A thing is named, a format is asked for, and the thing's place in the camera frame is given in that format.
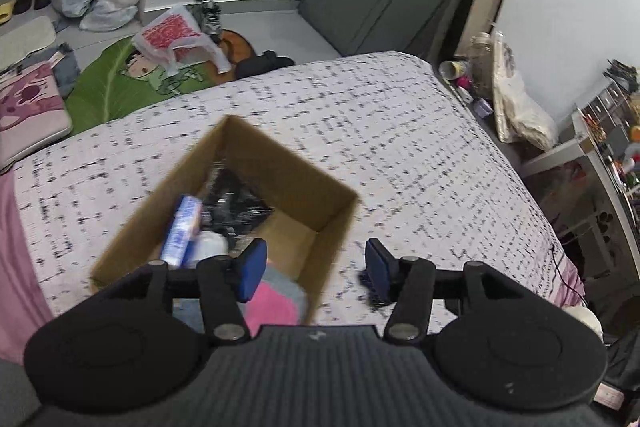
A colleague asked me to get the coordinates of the framed board leaning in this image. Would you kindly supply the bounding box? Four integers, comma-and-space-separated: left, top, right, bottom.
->
437, 0, 503, 62

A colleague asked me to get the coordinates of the white garbage bag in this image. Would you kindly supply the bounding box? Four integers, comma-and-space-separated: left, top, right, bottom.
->
79, 0, 140, 32

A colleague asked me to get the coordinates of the brown cardboard box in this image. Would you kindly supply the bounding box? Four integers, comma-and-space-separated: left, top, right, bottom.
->
90, 115, 359, 323

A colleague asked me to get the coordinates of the white black patterned bedspread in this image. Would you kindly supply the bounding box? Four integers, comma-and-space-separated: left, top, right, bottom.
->
12, 51, 586, 333

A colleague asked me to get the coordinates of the small drawer organizer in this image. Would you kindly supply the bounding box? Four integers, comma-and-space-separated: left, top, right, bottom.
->
582, 81, 638, 131

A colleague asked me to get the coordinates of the blue tissue pack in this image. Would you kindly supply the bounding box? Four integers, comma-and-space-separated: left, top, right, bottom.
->
160, 195, 202, 269

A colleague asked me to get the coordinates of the green leaf cartoon rug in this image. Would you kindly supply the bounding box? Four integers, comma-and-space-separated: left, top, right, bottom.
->
65, 38, 235, 134

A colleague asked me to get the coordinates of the grey pink plush toy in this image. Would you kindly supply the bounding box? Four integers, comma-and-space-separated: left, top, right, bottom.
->
172, 263, 308, 337

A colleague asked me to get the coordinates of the pink cartoon cushion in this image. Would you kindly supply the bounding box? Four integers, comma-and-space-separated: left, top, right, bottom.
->
1, 61, 73, 171

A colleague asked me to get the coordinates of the cream tote bag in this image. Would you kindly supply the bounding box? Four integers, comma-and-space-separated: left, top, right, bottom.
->
491, 30, 559, 152

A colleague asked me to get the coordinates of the white small packet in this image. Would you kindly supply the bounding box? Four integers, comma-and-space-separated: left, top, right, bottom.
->
182, 231, 229, 269

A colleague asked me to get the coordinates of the paper cup roll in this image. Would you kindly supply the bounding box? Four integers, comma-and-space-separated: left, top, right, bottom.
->
438, 61, 470, 81

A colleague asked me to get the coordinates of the black crinkly plastic bag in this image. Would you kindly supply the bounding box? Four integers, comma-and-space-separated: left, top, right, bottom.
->
201, 162, 273, 251

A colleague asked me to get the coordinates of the red white plastic bag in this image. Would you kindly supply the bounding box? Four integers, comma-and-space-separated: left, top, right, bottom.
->
132, 6, 231, 77

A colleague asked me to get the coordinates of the black fabric pouch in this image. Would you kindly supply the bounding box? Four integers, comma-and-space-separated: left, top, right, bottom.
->
357, 270, 398, 310

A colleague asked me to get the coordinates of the white desk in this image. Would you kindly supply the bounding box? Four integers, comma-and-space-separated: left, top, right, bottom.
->
518, 108, 639, 277

